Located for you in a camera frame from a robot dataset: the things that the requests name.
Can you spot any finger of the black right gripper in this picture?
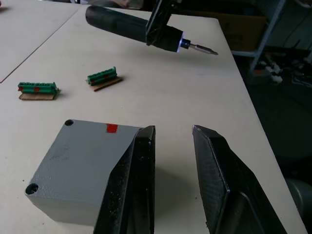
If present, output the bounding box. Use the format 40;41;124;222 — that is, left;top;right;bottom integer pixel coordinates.
145;0;175;47

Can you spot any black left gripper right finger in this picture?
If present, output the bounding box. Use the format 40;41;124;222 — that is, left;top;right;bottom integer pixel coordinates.
192;125;289;234

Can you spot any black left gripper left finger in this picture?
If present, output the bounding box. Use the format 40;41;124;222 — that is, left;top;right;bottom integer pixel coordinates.
93;125;156;234

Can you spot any black electric screwdriver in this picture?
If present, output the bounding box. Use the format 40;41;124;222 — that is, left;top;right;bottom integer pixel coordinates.
84;5;219;57

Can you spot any grey plastic box with lid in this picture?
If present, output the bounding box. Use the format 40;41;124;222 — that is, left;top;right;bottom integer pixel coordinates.
24;118;147;224

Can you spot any green terminal block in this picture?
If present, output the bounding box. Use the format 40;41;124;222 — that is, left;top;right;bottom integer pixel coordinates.
87;65;119;86
17;81;58;95

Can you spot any brown cardboard piece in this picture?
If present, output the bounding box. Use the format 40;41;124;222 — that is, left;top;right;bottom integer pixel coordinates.
19;88;61;101
85;77;123;93

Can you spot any grey rounded object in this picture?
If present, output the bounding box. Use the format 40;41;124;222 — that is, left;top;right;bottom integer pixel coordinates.
284;177;312;234

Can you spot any brown cardboard carton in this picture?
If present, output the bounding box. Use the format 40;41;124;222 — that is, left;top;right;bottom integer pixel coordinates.
214;11;267;52

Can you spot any grey metal shelf frame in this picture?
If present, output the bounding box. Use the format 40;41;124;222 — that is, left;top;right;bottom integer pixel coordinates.
248;0;312;82

